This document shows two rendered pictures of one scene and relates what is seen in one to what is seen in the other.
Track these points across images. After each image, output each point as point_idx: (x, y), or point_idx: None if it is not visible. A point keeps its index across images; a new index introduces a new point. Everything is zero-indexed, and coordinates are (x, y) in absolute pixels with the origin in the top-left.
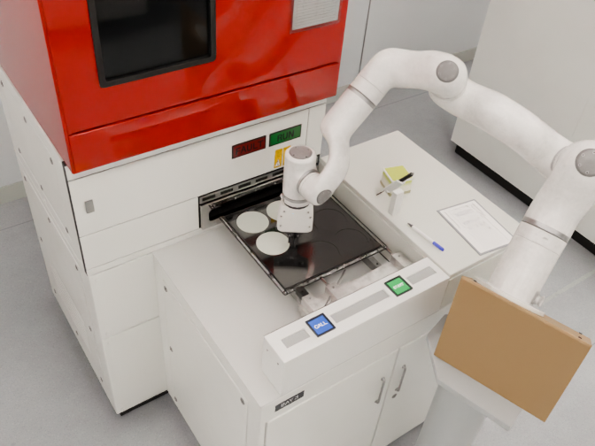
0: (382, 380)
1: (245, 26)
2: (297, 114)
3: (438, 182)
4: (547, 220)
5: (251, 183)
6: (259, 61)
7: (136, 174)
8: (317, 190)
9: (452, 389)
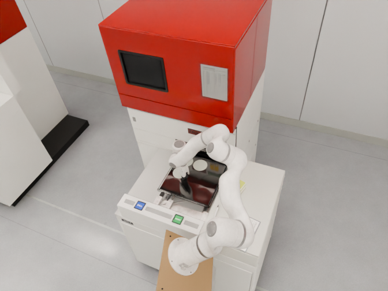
0: None
1: (179, 85)
2: None
3: (260, 203)
4: (199, 239)
5: None
6: (188, 101)
7: (149, 118)
8: (169, 161)
9: None
